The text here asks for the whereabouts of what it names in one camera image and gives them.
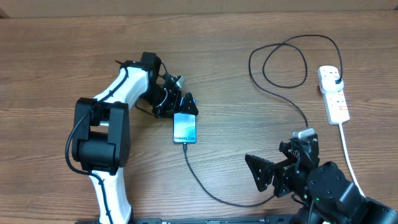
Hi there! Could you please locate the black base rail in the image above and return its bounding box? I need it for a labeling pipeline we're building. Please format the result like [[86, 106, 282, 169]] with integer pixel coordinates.
[[74, 213, 299, 224]]

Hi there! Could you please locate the Galaxy smartphone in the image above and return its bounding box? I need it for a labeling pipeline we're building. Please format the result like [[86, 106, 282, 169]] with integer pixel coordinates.
[[173, 113, 197, 144]]

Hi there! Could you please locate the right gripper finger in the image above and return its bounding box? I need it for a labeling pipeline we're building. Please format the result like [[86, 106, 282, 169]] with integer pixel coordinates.
[[245, 154, 274, 192], [279, 141, 299, 163]]

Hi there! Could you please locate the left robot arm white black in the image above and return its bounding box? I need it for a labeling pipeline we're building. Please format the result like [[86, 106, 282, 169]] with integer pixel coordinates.
[[65, 52, 198, 223]]

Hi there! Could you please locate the white power strip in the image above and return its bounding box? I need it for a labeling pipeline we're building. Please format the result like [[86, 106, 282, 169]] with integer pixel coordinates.
[[317, 65, 350, 124]]

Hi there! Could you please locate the white charger adapter plug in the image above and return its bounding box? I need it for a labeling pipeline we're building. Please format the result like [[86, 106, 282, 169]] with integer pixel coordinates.
[[319, 77, 345, 94]]

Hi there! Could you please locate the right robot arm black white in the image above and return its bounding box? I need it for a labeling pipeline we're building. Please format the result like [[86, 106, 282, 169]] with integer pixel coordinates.
[[245, 128, 397, 224]]

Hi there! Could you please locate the white power strip cord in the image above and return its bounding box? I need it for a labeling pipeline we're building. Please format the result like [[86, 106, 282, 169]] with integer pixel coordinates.
[[338, 122, 366, 197]]

